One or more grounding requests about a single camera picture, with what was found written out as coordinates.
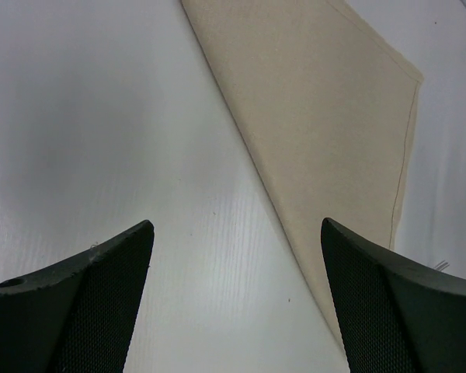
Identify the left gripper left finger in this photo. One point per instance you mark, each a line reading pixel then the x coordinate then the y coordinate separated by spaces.
pixel 77 315

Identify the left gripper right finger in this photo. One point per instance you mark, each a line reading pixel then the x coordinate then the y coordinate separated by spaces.
pixel 394 314

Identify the beige cloth napkin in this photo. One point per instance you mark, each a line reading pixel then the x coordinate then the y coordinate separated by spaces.
pixel 327 109

